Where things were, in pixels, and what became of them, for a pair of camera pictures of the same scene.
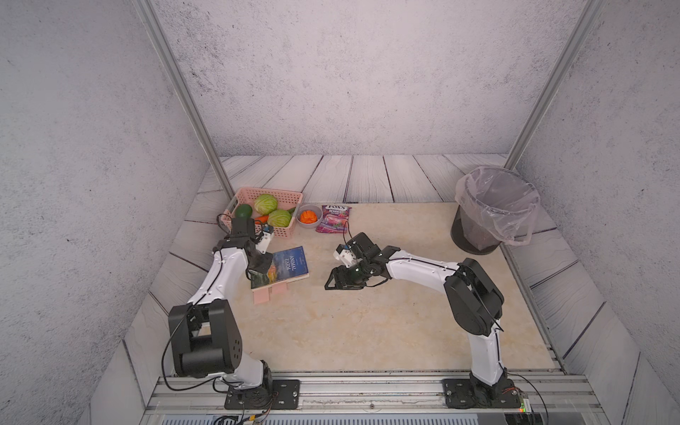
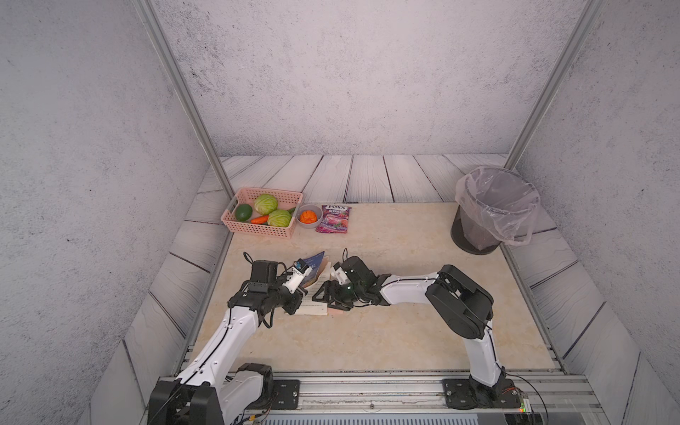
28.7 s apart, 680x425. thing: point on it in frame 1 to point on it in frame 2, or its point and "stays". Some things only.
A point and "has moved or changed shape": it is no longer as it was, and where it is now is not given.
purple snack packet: x=334 y=220 stays
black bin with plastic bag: x=496 y=205 stays
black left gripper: x=265 y=265 to x=296 y=297
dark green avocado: x=243 y=211 stays
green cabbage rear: x=265 y=204 stays
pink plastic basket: x=286 y=200 stays
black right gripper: x=343 y=282 to x=333 y=285
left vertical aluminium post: x=148 y=18 stays
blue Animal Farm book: x=288 y=266 has moved or changed shape
